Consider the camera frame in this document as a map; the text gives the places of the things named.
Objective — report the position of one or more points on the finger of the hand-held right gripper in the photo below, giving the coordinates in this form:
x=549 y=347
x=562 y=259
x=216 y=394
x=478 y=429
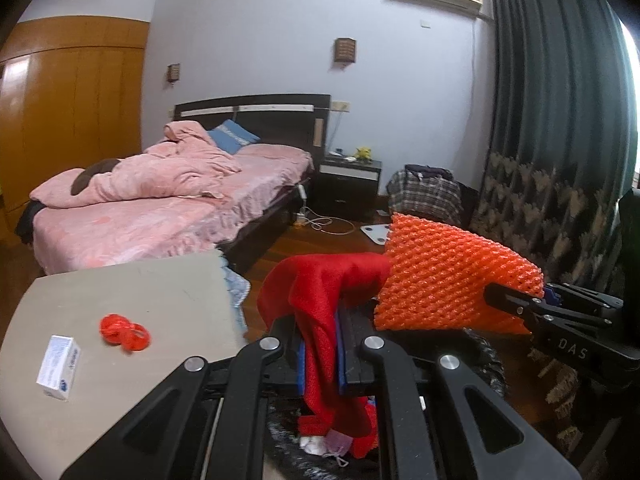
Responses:
x=590 y=300
x=510 y=302

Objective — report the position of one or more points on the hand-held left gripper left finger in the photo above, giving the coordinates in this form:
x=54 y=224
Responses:
x=300 y=360

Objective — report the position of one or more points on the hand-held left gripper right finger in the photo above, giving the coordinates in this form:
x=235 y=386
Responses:
x=341 y=360

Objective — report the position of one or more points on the red cloth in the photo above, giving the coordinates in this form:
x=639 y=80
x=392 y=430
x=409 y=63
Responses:
x=315 y=300

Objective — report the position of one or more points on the orange foam net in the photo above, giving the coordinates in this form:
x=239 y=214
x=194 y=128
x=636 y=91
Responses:
x=440 y=270

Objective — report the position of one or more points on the white bathroom scale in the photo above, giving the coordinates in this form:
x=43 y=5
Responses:
x=376 y=234

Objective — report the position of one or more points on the plaid bag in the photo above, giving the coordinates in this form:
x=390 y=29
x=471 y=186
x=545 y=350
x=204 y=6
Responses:
x=425 y=195

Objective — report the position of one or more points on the dark nightstand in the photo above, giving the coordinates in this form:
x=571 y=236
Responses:
x=347 y=190

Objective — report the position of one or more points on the red plastic bag scrap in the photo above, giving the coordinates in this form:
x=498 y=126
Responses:
x=122 y=332

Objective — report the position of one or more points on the dark patterned curtain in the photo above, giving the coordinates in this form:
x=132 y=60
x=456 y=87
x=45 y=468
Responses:
x=550 y=110

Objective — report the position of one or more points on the dark wooden bed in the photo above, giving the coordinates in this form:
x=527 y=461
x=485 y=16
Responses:
x=270 y=165

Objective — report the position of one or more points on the yellow plush toy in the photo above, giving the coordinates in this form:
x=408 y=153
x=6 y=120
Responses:
x=362 y=153

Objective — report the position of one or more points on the blue pillow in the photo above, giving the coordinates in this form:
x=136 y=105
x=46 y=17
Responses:
x=232 y=136

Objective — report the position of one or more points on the pink duvet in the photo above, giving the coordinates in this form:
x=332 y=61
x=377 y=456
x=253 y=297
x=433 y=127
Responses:
x=150 y=175

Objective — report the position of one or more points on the small white box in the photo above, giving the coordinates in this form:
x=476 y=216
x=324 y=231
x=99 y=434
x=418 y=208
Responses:
x=57 y=367

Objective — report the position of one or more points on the black clothing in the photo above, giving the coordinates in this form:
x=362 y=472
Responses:
x=27 y=222

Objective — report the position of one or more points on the wooden wardrobe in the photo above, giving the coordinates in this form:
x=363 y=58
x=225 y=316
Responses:
x=70 y=110

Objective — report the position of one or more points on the wall power outlet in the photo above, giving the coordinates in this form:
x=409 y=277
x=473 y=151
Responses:
x=340 y=105

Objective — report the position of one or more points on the brown wall lamp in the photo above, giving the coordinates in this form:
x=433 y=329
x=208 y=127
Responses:
x=345 y=51
x=173 y=73

